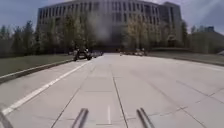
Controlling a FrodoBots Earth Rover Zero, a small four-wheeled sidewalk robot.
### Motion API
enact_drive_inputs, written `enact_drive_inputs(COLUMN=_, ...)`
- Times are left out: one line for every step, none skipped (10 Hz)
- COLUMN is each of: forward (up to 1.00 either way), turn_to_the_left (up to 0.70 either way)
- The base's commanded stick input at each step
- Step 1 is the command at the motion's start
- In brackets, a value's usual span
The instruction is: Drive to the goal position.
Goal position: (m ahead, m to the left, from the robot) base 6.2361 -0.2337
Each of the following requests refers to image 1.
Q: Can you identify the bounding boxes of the pale concrete slab pavement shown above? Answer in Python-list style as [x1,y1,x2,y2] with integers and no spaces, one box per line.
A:
[0,53,224,128]

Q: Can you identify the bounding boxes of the dark vehicle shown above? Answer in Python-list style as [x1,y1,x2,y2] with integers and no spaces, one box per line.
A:
[73,47,93,62]

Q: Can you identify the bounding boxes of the large grey curved building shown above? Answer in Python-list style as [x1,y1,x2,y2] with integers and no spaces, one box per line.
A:
[35,0,184,53]

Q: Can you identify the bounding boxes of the robot's own part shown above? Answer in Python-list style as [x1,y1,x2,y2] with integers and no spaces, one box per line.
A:
[135,107,156,128]
[70,107,90,128]

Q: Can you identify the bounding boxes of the grass strip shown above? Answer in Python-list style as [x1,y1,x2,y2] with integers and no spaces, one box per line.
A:
[146,50,224,67]
[0,54,75,78]

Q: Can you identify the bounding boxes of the white painted line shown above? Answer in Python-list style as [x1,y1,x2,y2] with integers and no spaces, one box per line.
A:
[0,56,101,117]

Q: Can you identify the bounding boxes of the grey kerb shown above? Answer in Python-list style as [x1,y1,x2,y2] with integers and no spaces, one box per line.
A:
[0,58,76,84]

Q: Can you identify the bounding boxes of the row of trees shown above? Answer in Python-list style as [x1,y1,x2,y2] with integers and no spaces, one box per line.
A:
[0,13,191,58]

